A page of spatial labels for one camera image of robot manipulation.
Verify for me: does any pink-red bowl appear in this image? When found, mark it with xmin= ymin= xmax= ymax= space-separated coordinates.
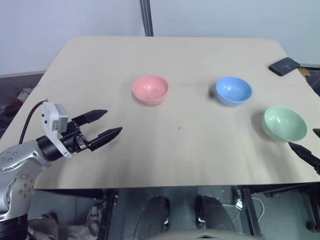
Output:
xmin=131 ymin=74 xmax=169 ymax=107

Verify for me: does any grey crumpled cloth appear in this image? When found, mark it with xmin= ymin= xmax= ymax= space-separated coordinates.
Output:
xmin=27 ymin=202 xmax=104 ymax=240

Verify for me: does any black table leg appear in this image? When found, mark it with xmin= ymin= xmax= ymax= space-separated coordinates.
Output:
xmin=96 ymin=187 xmax=120 ymax=240
xmin=240 ymin=185 xmax=264 ymax=237

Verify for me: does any black flat rectangular device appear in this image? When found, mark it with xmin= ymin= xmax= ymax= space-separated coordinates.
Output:
xmin=268 ymin=56 xmax=301 ymax=77

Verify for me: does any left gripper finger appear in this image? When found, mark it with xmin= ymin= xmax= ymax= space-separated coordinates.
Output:
xmin=72 ymin=108 xmax=109 ymax=126
xmin=88 ymin=126 xmax=123 ymax=152

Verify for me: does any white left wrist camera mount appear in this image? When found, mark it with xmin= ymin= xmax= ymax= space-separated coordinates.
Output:
xmin=41 ymin=101 xmax=74 ymax=159

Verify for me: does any red and white object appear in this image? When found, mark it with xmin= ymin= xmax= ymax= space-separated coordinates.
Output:
xmin=16 ymin=86 xmax=33 ymax=103

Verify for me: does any blue bowl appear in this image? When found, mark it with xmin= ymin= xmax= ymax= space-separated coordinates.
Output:
xmin=215 ymin=76 xmax=253 ymax=107

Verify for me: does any green bowl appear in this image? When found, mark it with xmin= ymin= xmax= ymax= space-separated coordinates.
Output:
xmin=261 ymin=104 xmax=308 ymax=144

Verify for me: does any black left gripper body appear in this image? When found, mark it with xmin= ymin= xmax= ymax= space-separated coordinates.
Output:
xmin=60 ymin=118 xmax=92 ymax=153

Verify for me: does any white cable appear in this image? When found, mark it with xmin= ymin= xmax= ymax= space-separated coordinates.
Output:
xmin=221 ymin=196 xmax=266 ymax=223

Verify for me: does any grey vertical post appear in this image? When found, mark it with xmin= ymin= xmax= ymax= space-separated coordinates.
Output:
xmin=139 ymin=0 xmax=154 ymax=37

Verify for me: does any brown cardboard piece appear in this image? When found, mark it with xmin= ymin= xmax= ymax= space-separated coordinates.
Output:
xmin=298 ymin=65 xmax=313 ymax=78

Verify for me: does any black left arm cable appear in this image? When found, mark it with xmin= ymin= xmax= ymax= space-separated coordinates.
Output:
xmin=18 ymin=100 xmax=49 ymax=146

